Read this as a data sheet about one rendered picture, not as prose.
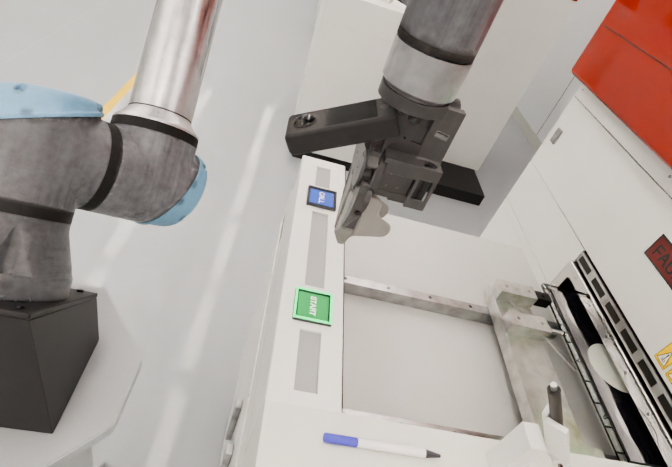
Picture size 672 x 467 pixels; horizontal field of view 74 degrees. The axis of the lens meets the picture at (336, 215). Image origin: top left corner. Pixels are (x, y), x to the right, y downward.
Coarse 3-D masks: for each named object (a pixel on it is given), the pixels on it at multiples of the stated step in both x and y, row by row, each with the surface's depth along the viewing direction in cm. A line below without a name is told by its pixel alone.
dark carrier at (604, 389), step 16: (560, 304) 91; (576, 304) 93; (576, 320) 89; (576, 336) 85; (592, 336) 87; (592, 368) 80; (608, 384) 78; (608, 400) 75; (624, 400) 77; (624, 416) 74; (640, 416) 75; (624, 432) 71; (640, 432) 72; (624, 448) 69; (640, 448) 70; (656, 448) 71; (640, 464) 68; (656, 464) 68
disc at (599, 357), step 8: (600, 344) 86; (592, 352) 83; (600, 352) 84; (608, 352) 85; (592, 360) 82; (600, 360) 82; (608, 360) 83; (600, 368) 81; (608, 368) 81; (616, 368) 82; (608, 376) 80; (616, 376) 80; (616, 384) 79; (624, 384) 79
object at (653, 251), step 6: (660, 240) 78; (654, 246) 79; (660, 246) 78; (666, 246) 77; (648, 252) 80; (654, 252) 79; (660, 252) 78; (666, 252) 76; (654, 258) 78; (660, 258) 77; (666, 258) 76; (660, 264) 77; (666, 264) 76; (660, 270) 77; (666, 270) 76; (666, 276) 75
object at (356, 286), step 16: (352, 288) 87; (368, 288) 87; (384, 288) 87; (400, 288) 89; (400, 304) 89; (416, 304) 89; (432, 304) 89; (448, 304) 89; (464, 304) 91; (480, 320) 92
